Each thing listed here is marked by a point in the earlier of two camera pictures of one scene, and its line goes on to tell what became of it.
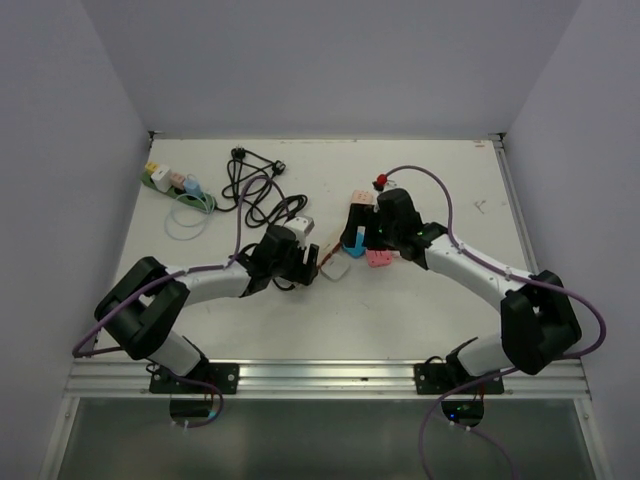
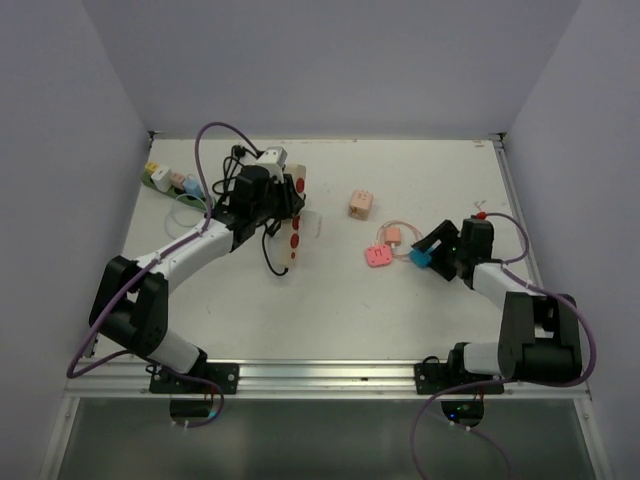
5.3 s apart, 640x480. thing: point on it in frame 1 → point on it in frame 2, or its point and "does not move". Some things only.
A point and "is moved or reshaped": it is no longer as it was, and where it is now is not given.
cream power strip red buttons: [329, 240] is moved or reshaped
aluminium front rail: [332, 378] does not move
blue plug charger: [359, 250] is moved or reshaped
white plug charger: [162, 177] does not move
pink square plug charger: [379, 258] does not move
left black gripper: [303, 272] → [291, 201]
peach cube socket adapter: [363, 196] does not move
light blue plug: [192, 187] does not move
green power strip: [205, 202] does not move
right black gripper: [363, 214] → [446, 233]
